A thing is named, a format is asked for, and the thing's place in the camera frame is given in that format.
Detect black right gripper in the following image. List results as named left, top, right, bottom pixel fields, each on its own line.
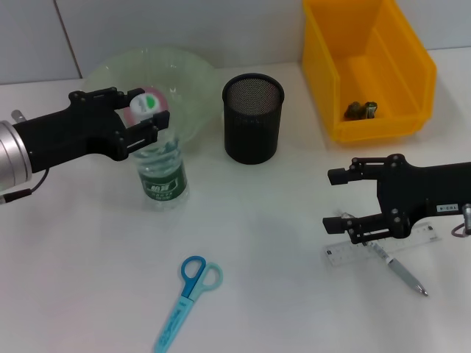
left=322, top=154, right=471, bottom=246

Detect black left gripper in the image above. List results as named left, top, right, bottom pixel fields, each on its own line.
left=13, top=87, right=171, bottom=172

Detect pink peach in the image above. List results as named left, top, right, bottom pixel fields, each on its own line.
left=123, top=85, right=170, bottom=126

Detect green label water bottle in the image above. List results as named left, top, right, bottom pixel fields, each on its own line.
left=128, top=87, right=191, bottom=213

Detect small dark metal object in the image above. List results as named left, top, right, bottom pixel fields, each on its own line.
left=344, top=101, right=380, bottom=121

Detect blue scissors with cover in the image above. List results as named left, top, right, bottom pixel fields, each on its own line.
left=152, top=255, right=224, bottom=353

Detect transparent plastic ruler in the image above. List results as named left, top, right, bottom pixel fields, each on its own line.
left=323, top=222, right=443, bottom=272

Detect green glass fruit plate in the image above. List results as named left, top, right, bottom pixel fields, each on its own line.
left=79, top=44, right=218, bottom=148

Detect grey clear ballpoint pen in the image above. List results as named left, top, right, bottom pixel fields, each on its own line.
left=336, top=209, right=430, bottom=298

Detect black mesh pen holder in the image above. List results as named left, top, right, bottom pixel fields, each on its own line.
left=222, top=73, right=286, bottom=165

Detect yellow plastic bin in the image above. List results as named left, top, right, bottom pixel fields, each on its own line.
left=302, top=0, right=438, bottom=143

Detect right gripper cable with plug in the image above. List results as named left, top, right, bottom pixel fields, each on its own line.
left=451, top=203, right=471, bottom=239

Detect gripper cable with plug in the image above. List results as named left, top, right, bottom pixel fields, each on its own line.
left=451, top=203, right=471, bottom=239
left=0, top=109, right=49, bottom=205

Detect left gripper cable with plug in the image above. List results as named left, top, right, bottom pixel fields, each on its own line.
left=0, top=109, right=49, bottom=205

